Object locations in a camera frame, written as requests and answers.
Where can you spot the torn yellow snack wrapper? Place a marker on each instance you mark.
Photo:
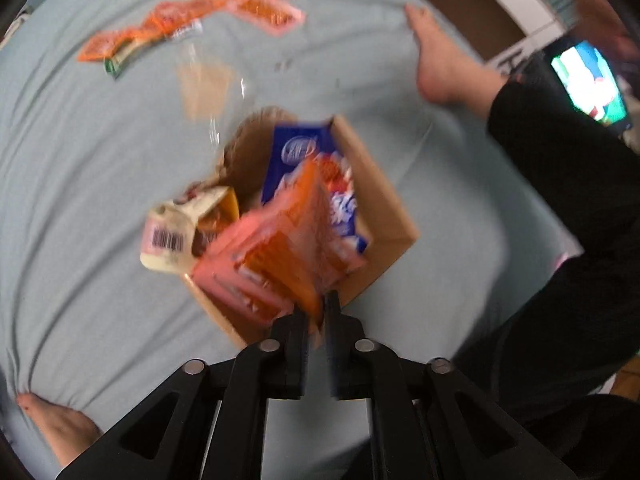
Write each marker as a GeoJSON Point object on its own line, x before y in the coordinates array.
{"type": "Point", "coordinates": [165, 230]}

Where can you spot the pink spicy stick packet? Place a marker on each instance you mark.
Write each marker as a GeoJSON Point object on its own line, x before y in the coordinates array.
{"type": "Point", "coordinates": [310, 195]}
{"type": "Point", "coordinates": [250, 265]}
{"type": "Point", "coordinates": [270, 12]}

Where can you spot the person's right leg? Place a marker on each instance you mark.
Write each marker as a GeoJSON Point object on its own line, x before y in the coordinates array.
{"type": "Point", "coordinates": [560, 185]}

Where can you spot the light blue bed sheet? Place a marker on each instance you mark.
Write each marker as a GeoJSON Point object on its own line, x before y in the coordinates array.
{"type": "Point", "coordinates": [75, 185]}

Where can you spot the person's right foot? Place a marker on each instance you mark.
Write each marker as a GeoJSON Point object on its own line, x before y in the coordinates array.
{"type": "Point", "coordinates": [435, 60]}

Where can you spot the smartphone with lit screen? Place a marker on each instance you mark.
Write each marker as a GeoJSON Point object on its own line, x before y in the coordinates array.
{"type": "Point", "coordinates": [590, 80]}

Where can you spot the blue snack bag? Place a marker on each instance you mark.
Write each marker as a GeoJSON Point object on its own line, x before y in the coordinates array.
{"type": "Point", "coordinates": [300, 150]}

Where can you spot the clear plastic wrap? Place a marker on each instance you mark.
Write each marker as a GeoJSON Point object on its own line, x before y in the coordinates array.
{"type": "Point", "coordinates": [205, 85]}

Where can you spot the person's foot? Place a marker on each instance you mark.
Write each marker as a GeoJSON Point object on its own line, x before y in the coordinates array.
{"type": "Point", "coordinates": [60, 425]}
{"type": "Point", "coordinates": [435, 60]}

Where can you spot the orange snack packet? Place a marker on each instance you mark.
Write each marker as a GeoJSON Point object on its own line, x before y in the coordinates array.
{"type": "Point", "coordinates": [172, 15]}
{"type": "Point", "coordinates": [100, 45]}
{"type": "Point", "coordinates": [210, 2]}

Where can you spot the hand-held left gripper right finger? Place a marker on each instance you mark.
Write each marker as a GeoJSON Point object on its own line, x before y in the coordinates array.
{"type": "Point", "coordinates": [336, 345]}

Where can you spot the person's left foot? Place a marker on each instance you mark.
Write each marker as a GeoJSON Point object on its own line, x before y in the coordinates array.
{"type": "Point", "coordinates": [60, 425]}

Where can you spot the cardboard box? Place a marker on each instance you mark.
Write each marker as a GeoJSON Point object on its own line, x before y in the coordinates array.
{"type": "Point", "coordinates": [385, 195]}

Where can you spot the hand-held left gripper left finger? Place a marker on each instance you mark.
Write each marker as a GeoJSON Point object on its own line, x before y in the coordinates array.
{"type": "Point", "coordinates": [295, 345]}

